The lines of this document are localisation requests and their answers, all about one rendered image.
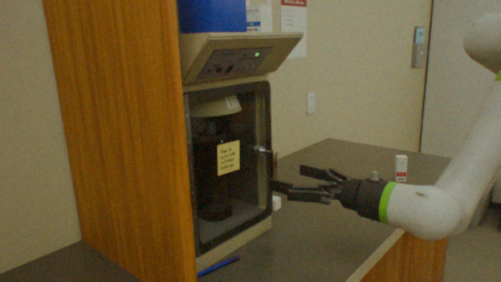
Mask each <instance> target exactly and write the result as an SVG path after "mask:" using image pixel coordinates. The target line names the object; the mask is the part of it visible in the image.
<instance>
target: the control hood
mask: <svg viewBox="0 0 501 282"><path fill-rule="evenodd" d="M303 35H304V33H303V32H302V31H288V32H207V33H192V34H178V39H179V49H180V69H181V80H182V84H191V83H197V82H203V81H214V80H221V79H227V78H233V77H239V76H245V75H256V74H262V73H269V72H276V71H277V70H278V69H279V68H280V65H281V64H282V63H283V61H284V60H286V58H287V57H288V56H289V54H290V53H291V52H292V50H293V49H294V47H295V46H297V44H298V43H299V42H300V41H301V39H302V38H303ZM265 47H273V48H272V50H271V51H270V52H269V54H268V55H267V57H266V58H265V60H264V61H262V63H261V64H260V65H259V68H258V69H257V70H256V72H252V73H246V74H239V75H228V76H221V77H215V78H209V79H203V80H196V78H197V76H198V75H199V74H200V73H201V71H202V69H203V68H204V65H205V63H206V62H207V61H208V59H209V57H211V54H212V53H213V51H214V50H222V49H237V48H265Z"/></svg>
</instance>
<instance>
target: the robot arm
mask: <svg viewBox="0 0 501 282"><path fill-rule="evenodd" d="M463 46H464V50H465V52H466V54H467V55H468V57H470V58H471V59H472V60H474V61H476V62H477V63H480V64H481V65H483V67H485V68H486V69H487V70H489V71H491V72H493V73H494V74H495V75H496V79H495V81H494V83H493V85H492V87H491V89H490V90H489V92H488V94H487V96H486V98H485V101H484V103H483V105H482V108H481V110H480V112H479V113H478V115H477V117H476V119H475V122H474V123H473V125H472V127H471V129H470V132H468V133H467V136H466V137H465V138H464V141H463V143H462V144H461V147H460V148H459V150H458V151H457V152H456V154H455V156H454V157H453V159H452V160H451V161H450V163H449V166H447V167H446V169H445V170H444V171H443V173H442V174H441V176H440V178H439V179H438V180H437V182H435V183H434V184H433V187H432V185H411V184H401V183H397V182H393V181H387V180H383V178H378V177H377V172H375V171H373V176H370V177H366V178H365V179H361V178H355V177H350V176H347V175H346V174H345V173H343V172H340V171H338V170H336V169H334V168H330V170H328V169H320V168H316V167H312V166H305V165H302V164H301V165H300V175H302V176H305V177H309V178H314V179H318V180H323V177H324V181H326V182H327V183H326V184H319V185H315V186H314V187H294V184H292V183H289V182H285V181H280V180H277V179H273V178H270V179H269V190H271V191H275V192H280V193H282V194H285V195H288V201H302V202H312V203H321V204H330V201H331V200H339V201H340V202H341V204H342V206H343V207H344V208H345V209H348V210H354V211H356V212H357V214H358V215H359V216H362V217H365V218H366V219H370V221H371V222H373V221H376V222H381V223H385V224H387V225H392V226H395V227H398V228H401V230H403V231H406V232H408V233H410V234H412V235H414V236H416V237H418V238H421V239H423V240H426V241H439V240H441V239H443V238H451V237H455V236H459V235H460V234H462V233H464V232H465V231H466V229H467V226H468V225H469V224H470V222H471V220H472V218H473V214H474V213H475V211H476V208H477V206H478V204H479V203H480V201H481V200H482V198H483V195H484V194H485V192H486V190H487V188H488V187H489V184H491V182H492V180H493V179H494V177H495V176H496V173H497V172H498V170H499V169H500V167H501V13H500V12H495V13H489V14H486V15H484V16H481V17H479V18H477V19H475V20H474V21H473V22H472V24H471V25H470V26H469V28H467V30H466V31H465V33H464V39H463ZM322 189H323V192H322Z"/></svg>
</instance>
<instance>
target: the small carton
mask: <svg viewBox="0 0 501 282"><path fill-rule="evenodd" d="M246 8H247V32H272V15H271V5H263V4H257V5H248V6H246Z"/></svg>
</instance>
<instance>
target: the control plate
mask: <svg viewBox="0 0 501 282"><path fill-rule="evenodd" d="M272 48H273V47H265V48H237V49H222V50H214V51H213V53H212V54H211V57H209V59H208V61H207V62H206V63H205V65H204V68H203V69H202V71H201V73H200V74H199V75H198V76H197V78H196V80H203V79H209V78H215V77H221V76H228V75H239V74H246V73H252V72H256V70H257V69H258V68H259V65H260V64H261V63H262V61H264V60H265V58H266V57H267V55H268V54H269V52H270V51H271V50H272ZM256 53H259V54H258V55H257V57H256V55H255V54H256ZM244 54H247V55H246V57H243V55H244ZM252 64H254V68H251V65H252ZM229 65H235V66H234V67H233V69H232V71H230V72H227V73H225V72H226V70H227V68H228V67H229ZM246 65H248V68H247V69H246V68H245V66H246ZM239 66H240V69H237V67H239ZM219 68H222V69H223V70H222V72H219V73H217V72H216V71H217V69H219ZM209 69H211V70H212V71H211V72H209V73H207V71H208V70H209Z"/></svg>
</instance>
